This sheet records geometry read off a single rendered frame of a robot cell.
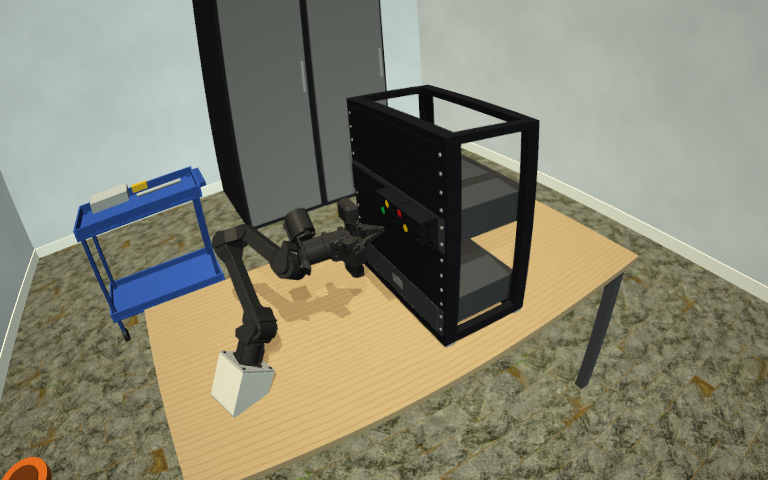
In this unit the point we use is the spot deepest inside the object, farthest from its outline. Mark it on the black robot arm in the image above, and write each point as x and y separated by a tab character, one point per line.
259	324

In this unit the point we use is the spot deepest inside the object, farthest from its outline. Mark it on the black server rack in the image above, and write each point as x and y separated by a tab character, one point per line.
430	188

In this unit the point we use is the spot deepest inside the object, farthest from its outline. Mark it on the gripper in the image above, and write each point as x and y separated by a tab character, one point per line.
348	212

